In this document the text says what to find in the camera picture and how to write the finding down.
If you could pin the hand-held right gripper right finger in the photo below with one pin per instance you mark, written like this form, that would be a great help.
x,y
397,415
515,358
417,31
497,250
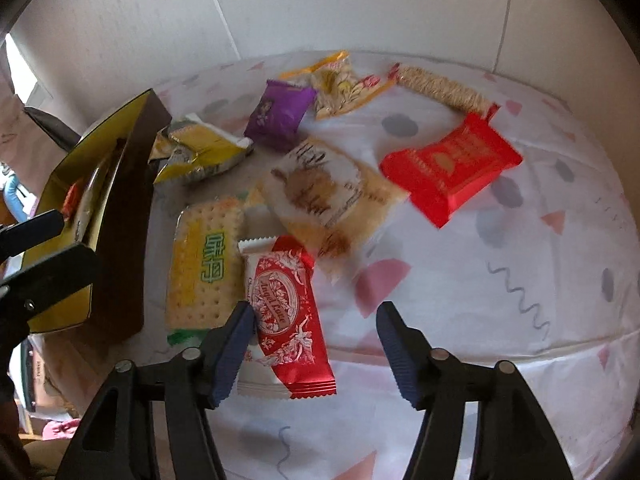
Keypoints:
x,y
395,352

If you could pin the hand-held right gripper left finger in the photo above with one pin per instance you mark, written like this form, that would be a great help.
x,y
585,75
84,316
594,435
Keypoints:
x,y
234,352

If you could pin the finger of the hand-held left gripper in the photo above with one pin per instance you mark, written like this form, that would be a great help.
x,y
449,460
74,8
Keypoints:
x,y
35,230
57,270

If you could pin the gold cardboard box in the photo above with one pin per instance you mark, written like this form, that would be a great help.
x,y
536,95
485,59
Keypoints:
x,y
125,260

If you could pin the red white ornate packet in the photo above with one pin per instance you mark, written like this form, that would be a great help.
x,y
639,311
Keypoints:
x,y
287,310

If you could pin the yellow biscuit packet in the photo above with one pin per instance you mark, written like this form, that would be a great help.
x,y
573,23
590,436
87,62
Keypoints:
x,y
200,265

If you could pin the white translucent cracker packet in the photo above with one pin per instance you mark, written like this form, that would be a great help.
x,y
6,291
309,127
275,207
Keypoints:
x,y
325,195

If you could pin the yellow green packet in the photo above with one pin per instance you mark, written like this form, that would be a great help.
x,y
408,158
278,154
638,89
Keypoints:
x,y
205,152

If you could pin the red square snack packet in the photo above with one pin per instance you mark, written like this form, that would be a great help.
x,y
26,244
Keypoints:
x,y
450,165

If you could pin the long wafer roll packet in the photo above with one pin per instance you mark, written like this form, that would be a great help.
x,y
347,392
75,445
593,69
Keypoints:
x,y
440,87

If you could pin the brown cardboard carton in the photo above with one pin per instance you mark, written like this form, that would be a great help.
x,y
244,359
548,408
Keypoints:
x,y
36,375

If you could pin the blue plastic object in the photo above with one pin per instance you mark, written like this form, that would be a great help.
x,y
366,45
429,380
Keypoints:
x,y
10,192

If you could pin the pale pink curtain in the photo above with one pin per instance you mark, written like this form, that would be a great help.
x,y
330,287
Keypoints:
x,y
12,132

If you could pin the printed bedsheet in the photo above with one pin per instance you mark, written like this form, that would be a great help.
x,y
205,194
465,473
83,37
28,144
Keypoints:
x,y
475,285

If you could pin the bright window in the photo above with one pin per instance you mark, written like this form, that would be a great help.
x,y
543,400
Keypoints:
x,y
19,72

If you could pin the purple snack packet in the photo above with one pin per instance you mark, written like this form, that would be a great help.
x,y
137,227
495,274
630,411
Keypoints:
x,y
277,115

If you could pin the orange clear snack packet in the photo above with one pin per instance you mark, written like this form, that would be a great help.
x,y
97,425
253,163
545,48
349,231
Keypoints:
x,y
340,87

